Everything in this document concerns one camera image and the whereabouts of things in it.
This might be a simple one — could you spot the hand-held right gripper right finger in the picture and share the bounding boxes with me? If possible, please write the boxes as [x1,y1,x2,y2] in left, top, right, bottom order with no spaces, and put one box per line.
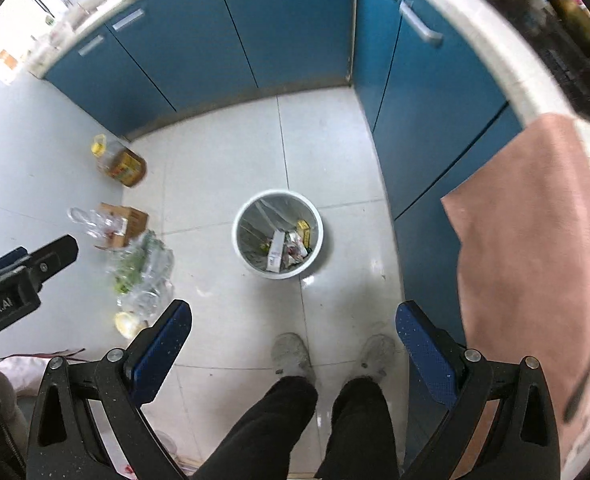
[396,301,560,480]

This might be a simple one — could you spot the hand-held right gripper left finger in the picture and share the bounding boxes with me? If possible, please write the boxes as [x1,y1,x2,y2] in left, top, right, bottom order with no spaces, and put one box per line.
[26,299,193,480]

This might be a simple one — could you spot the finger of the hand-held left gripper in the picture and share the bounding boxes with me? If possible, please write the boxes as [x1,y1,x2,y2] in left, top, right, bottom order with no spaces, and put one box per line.
[0,246,30,285]
[25,234,80,287]

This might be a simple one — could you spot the white trash bin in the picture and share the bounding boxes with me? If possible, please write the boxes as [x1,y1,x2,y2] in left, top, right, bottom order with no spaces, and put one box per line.
[232,189,324,280]

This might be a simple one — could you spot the long white cardboard box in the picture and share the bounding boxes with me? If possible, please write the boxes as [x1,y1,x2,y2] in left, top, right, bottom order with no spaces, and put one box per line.
[266,228,288,274]

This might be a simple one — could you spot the red and white snack bag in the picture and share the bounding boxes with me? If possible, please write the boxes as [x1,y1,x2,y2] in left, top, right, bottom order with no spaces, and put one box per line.
[284,240,310,266]

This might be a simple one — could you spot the round yellow lid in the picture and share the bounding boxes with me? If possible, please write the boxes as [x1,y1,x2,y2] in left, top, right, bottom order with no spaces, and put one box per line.
[115,311,148,339]

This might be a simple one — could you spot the grey fluffy slipper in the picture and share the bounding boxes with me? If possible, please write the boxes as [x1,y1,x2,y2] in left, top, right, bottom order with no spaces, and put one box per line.
[360,334,396,377]
[271,332,311,377]

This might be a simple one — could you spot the crumpled clear plastic packaging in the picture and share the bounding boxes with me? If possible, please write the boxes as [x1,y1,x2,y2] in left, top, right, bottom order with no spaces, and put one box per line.
[67,206,126,242]

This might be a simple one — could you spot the brown cardboard box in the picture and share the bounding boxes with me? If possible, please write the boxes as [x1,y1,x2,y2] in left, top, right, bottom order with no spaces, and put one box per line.
[95,202,150,250]

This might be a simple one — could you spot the yellow cooking oil bottle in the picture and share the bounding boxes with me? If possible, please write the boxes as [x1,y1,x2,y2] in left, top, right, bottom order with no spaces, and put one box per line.
[91,134,148,189]

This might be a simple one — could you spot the person's black pants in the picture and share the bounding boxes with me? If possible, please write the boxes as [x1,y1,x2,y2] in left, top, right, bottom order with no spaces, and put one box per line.
[195,375,401,480]

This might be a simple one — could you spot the pink cat printed cloth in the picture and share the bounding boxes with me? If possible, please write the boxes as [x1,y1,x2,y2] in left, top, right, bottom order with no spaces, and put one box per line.
[440,112,590,471]

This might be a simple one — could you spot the clear bin liner bag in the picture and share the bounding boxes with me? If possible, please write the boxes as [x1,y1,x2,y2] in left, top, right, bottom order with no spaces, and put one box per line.
[239,196,318,274]

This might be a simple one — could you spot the blue cabinet under stove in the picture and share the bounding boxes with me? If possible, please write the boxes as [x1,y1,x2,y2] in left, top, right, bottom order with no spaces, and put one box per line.
[354,0,526,466]

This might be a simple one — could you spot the blue cabinet under sink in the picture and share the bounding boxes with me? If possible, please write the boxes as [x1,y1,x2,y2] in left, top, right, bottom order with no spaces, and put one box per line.
[44,0,358,142]

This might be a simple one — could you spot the black glass gas stove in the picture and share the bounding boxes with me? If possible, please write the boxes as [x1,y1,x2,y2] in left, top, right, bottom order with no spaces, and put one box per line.
[455,0,590,137]

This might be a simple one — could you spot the silver cabinet handle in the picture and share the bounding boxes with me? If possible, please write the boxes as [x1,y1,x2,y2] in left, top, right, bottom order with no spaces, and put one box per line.
[112,9,146,31]
[78,35,105,56]
[399,1,444,46]

